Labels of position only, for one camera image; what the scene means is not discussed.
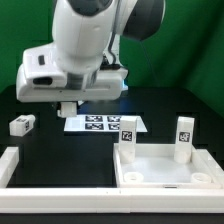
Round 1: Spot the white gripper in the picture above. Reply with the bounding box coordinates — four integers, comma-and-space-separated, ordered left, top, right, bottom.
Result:
16, 64, 128, 102

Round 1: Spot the white square tabletop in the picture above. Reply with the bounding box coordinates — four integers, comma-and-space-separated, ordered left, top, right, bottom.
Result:
113, 144, 224, 189

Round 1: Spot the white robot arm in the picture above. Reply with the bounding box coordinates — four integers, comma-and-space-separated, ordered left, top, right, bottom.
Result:
16, 0, 165, 102

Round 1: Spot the white plate with markers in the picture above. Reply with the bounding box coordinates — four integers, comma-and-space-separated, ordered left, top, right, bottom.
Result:
63, 114, 148, 133

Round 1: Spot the white U-shaped fence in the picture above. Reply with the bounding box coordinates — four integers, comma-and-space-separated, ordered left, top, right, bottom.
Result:
0, 152, 224, 213

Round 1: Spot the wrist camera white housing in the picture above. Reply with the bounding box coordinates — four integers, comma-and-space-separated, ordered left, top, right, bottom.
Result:
23, 43, 67, 88

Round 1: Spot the grey braided wrist cable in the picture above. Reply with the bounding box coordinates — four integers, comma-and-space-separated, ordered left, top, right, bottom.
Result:
108, 0, 123, 66

